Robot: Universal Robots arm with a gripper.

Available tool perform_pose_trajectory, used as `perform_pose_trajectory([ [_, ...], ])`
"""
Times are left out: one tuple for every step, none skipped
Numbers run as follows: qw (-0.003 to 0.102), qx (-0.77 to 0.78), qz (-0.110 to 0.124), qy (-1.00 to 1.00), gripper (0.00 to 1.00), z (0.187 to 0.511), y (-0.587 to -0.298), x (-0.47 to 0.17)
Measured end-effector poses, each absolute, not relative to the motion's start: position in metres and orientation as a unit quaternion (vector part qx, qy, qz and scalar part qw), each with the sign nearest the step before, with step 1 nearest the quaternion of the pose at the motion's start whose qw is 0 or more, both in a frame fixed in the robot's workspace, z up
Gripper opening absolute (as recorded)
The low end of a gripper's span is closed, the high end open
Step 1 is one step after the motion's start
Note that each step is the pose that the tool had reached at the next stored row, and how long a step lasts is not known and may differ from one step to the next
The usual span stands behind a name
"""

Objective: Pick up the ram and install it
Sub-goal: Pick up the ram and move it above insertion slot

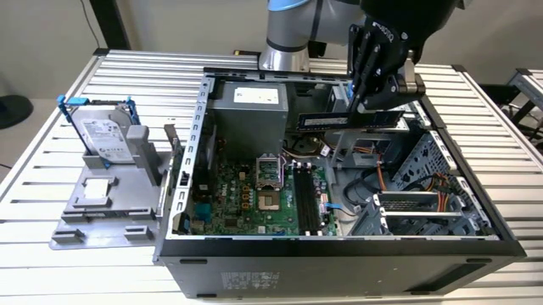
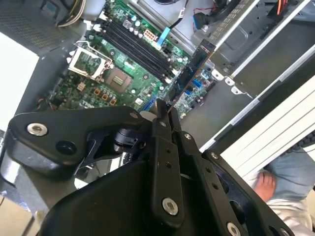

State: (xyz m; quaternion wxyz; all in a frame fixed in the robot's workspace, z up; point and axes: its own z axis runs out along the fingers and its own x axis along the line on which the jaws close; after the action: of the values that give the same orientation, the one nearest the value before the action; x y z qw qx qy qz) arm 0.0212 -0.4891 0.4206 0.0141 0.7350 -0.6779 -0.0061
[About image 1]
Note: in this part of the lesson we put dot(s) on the dark RAM stick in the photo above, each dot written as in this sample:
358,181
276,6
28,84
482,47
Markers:
321,120
116,217

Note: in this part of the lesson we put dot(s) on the teal expansion slot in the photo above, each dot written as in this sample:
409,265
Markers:
202,211

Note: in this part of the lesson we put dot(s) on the blue drive latch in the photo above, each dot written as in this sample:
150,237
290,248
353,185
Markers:
349,95

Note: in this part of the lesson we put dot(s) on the black RAM slot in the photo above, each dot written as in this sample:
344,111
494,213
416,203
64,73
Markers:
309,197
302,197
314,197
297,197

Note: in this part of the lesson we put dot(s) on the black open PC case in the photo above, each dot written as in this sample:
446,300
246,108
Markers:
296,273

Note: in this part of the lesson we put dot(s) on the hard disk in blue carrier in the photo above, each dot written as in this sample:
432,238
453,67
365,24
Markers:
104,136

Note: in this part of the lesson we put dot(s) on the CPU socket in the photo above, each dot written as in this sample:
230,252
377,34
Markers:
269,200

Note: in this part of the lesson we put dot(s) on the green motherboard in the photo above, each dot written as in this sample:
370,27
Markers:
237,203

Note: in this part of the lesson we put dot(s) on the yellow black plug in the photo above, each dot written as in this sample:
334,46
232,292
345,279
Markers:
237,51

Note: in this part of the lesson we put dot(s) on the metal disk bay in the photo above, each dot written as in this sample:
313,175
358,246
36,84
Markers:
406,215

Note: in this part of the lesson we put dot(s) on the aluminium frame table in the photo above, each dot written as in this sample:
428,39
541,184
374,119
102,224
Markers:
529,82

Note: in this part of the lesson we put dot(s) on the grey parts rack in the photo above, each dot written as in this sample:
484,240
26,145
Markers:
126,197

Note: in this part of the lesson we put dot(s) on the silver CPU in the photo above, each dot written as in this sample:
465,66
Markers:
96,189

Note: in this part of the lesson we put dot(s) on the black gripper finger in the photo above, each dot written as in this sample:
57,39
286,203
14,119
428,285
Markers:
393,92
361,63

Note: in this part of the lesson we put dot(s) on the thin locking lever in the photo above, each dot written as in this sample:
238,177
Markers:
280,173

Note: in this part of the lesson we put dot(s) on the black chair base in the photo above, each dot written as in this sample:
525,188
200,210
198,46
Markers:
500,93

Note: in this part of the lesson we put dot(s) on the graphics card with metal bracket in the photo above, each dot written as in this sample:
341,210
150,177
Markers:
169,136

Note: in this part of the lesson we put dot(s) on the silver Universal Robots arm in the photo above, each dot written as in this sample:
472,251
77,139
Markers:
288,28

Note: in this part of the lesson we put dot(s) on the grey metal drive cage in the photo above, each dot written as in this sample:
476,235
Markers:
342,146

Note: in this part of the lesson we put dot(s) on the grey power supply unit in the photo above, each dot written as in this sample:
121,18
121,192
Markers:
245,127

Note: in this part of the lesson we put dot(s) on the black round stand base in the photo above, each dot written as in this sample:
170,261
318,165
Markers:
12,111

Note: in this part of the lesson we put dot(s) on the black upright post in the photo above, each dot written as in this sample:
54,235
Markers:
112,25

